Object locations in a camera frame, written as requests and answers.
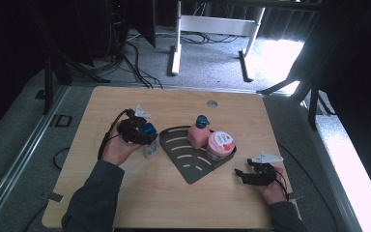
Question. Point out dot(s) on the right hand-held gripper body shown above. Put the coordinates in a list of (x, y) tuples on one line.
[(262, 174)]

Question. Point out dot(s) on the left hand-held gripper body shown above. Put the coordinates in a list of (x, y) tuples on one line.
[(131, 129)]

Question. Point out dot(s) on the white bottle with blue cap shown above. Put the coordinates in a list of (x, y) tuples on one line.
[(151, 150)]

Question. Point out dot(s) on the pink jar with printed lid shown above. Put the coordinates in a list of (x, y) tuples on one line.
[(219, 146)]

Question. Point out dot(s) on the black slotted corner shelf tray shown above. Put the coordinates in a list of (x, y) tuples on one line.
[(186, 161)]

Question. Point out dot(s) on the pink bottle with blue cap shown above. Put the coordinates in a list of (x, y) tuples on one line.
[(198, 137)]

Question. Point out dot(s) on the person's right hand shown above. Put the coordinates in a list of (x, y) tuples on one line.
[(275, 193)]

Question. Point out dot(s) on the person's left hand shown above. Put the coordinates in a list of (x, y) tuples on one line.
[(119, 151)]

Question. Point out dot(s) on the grey tape piece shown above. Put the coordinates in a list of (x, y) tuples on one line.
[(295, 195), (54, 197)]

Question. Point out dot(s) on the black angled metal stand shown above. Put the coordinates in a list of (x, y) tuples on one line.
[(312, 96)]

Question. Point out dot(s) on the black tripod stand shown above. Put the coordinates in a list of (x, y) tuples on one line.
[(48, 80)]

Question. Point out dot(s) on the dark equipment cabinet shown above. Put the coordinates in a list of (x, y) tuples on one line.
[(103, 29)]

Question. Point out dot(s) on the black floor bracket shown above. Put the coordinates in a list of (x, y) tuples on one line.
[(63, 121)]

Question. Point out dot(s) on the metal floor rail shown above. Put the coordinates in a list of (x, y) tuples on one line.
[(19, 154)]

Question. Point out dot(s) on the white desk frame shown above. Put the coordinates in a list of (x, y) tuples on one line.
[(217, 25)]

